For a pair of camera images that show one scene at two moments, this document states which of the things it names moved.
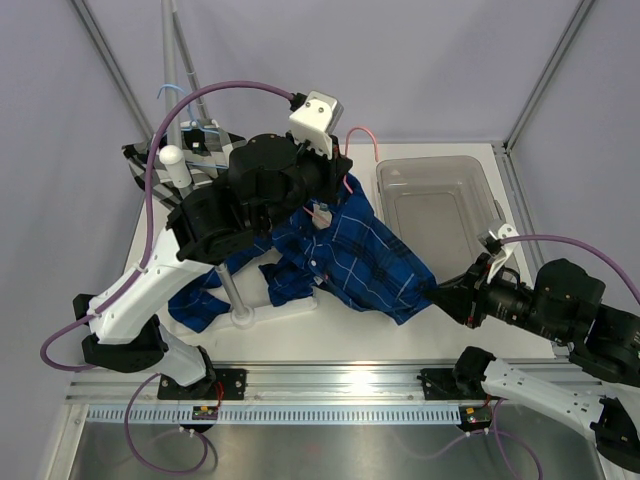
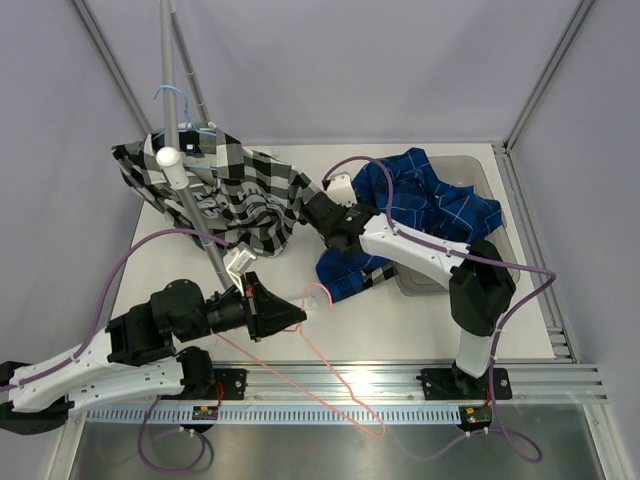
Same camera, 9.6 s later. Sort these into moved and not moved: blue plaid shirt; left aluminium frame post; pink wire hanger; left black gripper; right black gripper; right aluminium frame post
Moved: blue plaid shirt; left black gripper; pink wire hanger; right black gripper
Not moved: right aluminium frame post; left aluminium frame post
